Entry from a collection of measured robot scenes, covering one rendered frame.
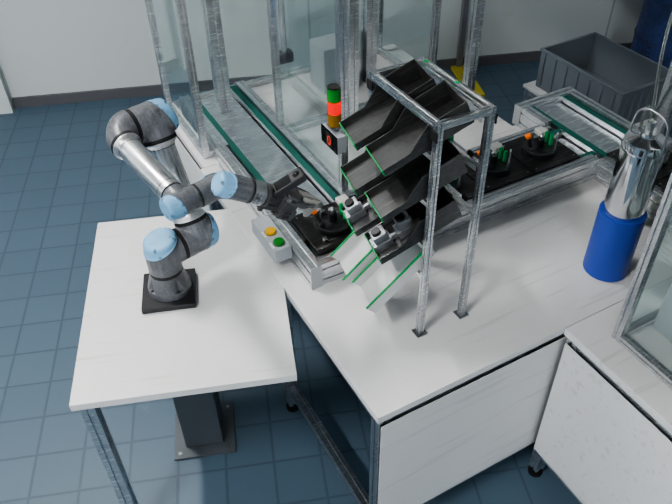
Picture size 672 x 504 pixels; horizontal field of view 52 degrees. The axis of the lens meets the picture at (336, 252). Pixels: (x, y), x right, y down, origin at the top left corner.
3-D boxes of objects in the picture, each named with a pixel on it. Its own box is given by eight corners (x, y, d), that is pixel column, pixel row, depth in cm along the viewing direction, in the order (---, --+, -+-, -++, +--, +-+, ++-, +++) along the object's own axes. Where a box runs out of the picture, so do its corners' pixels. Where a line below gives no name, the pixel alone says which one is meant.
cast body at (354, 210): (351, 224, 223) (342, 210, 218) (346, 216, 226) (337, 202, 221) (373, 210, 222) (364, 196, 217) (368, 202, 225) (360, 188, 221)
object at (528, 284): (377, 424, 209) (378, 418, 207) (200, 174, 308) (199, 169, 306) (702, 265, 258) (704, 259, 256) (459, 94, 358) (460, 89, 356)
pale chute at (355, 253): (351, 284, 231) (342, 280, 229) (338, 260, 241) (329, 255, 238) (409, 225, 223) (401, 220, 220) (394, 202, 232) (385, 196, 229)
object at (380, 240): (377, 254, 212) (368, 240, 207) (372, 245, 215) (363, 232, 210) (400, 240, 211) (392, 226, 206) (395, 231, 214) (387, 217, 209)
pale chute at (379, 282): (375, 313, 221) (366, 308, 219) (360, 286, 231) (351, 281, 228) (437, 252, 213) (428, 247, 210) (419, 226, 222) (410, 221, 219)
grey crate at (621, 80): (611, 134, 367) (623, 94, 352) (532, 85, 408) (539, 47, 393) (668, 113, 382) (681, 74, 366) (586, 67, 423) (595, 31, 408)
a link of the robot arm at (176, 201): (86, 115, 216) (170, 203, 193) (118, 103, 222) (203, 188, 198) (93, 144, 225) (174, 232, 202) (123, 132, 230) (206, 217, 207)
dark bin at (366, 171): (356, 196, 208) (346, 180, 203) (342, 172, 218) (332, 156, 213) (437, 146, 206) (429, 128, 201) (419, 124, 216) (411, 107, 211)
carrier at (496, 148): (486, 194, 274) (491, 168, 265) (450, 164, 290) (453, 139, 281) (534, 176, 282) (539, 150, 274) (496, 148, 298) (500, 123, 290)
